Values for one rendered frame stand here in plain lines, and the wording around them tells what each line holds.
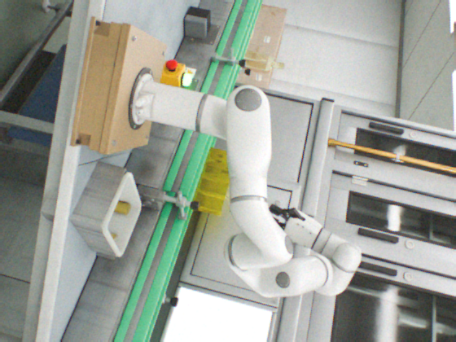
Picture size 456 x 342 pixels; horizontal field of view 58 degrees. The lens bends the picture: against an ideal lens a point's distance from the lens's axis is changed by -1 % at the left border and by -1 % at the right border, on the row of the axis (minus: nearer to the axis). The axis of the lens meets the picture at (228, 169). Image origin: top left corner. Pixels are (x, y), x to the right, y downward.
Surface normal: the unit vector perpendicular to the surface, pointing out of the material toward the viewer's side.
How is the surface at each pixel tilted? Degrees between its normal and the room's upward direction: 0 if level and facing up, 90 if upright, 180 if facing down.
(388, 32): 90
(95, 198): 90
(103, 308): 90
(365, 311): 90
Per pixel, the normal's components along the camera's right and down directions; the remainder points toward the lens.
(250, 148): 0.04, -0.22
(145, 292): 0.04, -0.51
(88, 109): -0.13, 0.14
